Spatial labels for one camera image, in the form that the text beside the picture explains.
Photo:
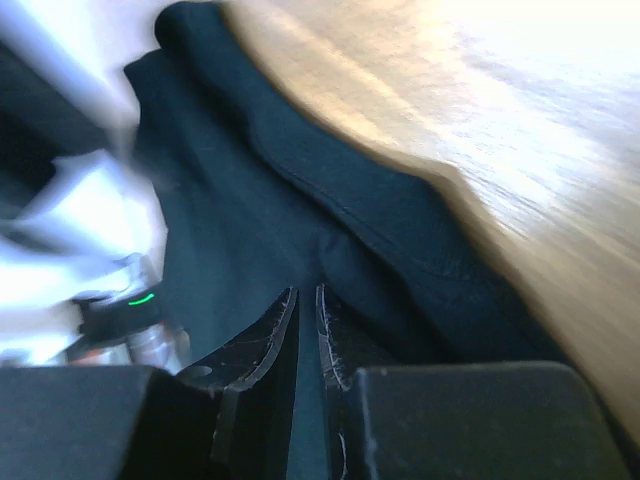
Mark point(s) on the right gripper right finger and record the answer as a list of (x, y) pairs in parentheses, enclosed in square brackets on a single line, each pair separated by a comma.
[(520, 420)]

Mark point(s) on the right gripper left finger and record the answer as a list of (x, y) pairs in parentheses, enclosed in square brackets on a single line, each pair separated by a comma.
[(227, 416)]

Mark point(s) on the black t-shirt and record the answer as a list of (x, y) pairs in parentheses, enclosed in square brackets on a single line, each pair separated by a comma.
[(257, 199)]

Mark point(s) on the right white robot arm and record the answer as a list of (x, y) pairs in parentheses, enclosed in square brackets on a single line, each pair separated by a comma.
[(522, 115)]

